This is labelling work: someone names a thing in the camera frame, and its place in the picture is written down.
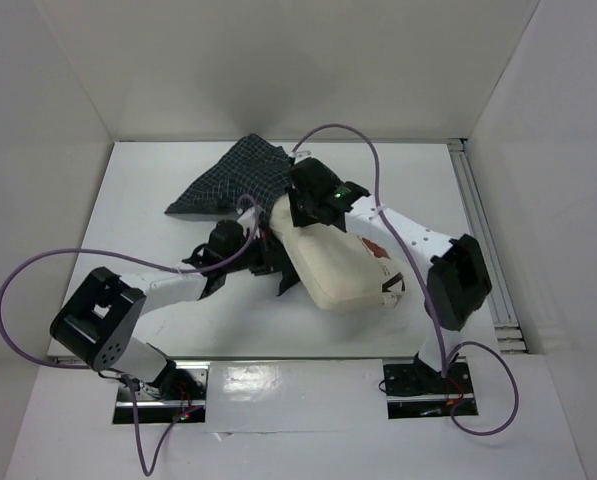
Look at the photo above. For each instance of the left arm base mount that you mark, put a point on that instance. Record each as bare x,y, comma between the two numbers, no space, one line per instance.
181,398

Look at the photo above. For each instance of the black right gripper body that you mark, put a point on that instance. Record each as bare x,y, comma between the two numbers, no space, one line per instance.
298,206

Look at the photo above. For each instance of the dark checked pillowcase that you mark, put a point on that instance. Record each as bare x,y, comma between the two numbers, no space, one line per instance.
251,166

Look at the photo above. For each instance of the aluminium frame rail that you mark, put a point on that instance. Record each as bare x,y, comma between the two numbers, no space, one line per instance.
508,330

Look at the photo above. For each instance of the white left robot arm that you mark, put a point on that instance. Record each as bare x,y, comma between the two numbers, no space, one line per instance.
98,321

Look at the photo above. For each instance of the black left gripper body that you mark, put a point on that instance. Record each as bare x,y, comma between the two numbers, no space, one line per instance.
258,261

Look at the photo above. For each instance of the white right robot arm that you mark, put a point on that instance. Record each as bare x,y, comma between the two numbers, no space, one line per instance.
451,271

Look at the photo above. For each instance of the cream pillow with bear print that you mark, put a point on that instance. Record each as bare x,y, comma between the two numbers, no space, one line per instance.
340,271

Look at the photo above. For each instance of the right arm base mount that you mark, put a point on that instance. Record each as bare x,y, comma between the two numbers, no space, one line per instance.
415,391

